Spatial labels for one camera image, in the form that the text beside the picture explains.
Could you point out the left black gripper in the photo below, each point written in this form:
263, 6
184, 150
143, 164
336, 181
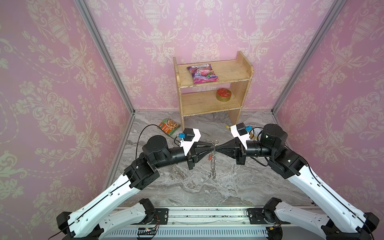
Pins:
194, 154

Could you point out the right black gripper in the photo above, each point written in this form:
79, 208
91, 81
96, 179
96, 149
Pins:
238, 151

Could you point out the metal ring plate with keyrings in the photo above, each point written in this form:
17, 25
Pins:
213, 166

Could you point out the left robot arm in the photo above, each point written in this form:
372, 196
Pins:
96, 219

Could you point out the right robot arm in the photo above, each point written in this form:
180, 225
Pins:
340, 220

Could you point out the green orange soup packet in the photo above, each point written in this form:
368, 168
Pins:
169, 126

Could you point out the round red-lid tin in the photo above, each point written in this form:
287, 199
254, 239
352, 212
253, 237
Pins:
223, 95

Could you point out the wooden two-tier shelf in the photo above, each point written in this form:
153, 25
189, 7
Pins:
201, 99

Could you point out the purple snack bag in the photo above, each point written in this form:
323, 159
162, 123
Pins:
202, 74

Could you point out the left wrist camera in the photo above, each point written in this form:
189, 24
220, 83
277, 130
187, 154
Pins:
191, 136

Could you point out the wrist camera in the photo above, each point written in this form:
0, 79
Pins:
191, 136
241, 132

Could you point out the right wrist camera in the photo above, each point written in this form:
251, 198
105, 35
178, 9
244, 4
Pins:
241, 132

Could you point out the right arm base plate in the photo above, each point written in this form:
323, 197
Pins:
256, 217

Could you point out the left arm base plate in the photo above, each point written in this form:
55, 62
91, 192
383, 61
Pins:
159, 216

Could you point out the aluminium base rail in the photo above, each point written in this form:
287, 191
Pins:
210, 223

